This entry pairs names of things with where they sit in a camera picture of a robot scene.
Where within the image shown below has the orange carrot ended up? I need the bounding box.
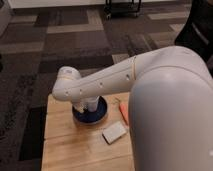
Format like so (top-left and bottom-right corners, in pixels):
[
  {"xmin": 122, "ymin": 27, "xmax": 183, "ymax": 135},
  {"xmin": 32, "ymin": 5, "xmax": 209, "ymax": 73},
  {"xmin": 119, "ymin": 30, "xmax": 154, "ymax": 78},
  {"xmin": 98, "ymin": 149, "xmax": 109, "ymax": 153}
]
[{"xmin": 116, "ymin": 99, "xmax": 129, "ymax": 125}]

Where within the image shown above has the white rectangular sponge block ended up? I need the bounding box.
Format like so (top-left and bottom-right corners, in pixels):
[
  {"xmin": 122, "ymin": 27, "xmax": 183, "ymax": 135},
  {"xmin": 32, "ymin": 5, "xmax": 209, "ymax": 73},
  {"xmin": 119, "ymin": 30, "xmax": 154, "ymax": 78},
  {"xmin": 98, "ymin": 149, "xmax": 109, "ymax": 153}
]
[{"xmin": 102, "ymin": 121, "xmax": 127, "ymax": 144}]

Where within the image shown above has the white ceramic cup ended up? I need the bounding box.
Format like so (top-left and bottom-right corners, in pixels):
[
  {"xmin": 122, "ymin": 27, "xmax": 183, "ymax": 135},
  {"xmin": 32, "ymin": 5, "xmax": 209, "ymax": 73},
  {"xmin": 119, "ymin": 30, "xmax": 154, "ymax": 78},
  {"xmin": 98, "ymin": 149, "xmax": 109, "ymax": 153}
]
[{"xmin": 87, "ymin": 97, "xmax": 99, "ymax": 112}]

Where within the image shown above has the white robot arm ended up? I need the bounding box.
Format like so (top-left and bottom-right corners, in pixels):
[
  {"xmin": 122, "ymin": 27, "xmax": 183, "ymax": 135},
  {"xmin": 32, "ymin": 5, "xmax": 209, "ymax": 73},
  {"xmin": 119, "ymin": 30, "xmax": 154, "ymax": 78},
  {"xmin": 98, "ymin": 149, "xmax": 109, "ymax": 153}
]
[{"xmin": 52, "ymin": 46, "xmax": 213, "ymax": 171}]

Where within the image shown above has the black wheeled cart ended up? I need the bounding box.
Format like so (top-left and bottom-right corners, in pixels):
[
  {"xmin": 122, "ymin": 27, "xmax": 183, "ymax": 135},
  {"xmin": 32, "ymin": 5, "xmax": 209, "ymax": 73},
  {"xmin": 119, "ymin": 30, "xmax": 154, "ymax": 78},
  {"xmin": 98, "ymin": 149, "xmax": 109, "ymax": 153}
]
[{"xmin": 104, "ymin": 0, "xmax": 142, "ymax": 19}]

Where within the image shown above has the black office chair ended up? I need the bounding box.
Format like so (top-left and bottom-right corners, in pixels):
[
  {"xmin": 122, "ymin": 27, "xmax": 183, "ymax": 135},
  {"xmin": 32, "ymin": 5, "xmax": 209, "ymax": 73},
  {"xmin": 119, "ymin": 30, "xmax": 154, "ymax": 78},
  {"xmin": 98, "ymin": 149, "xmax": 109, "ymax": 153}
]
[{"xmin": 173, "ymin": 0, "xmax": 213, "ymax": 63}]

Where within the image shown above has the dark blue ceramic bowl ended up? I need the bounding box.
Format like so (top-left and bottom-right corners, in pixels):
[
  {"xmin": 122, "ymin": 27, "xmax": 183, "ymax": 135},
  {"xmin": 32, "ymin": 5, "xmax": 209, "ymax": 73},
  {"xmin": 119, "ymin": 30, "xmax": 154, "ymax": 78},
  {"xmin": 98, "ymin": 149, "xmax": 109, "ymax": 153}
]
[{"xmin": 72, "ymin": 96, "xmax": 108, "ymax": 124}]

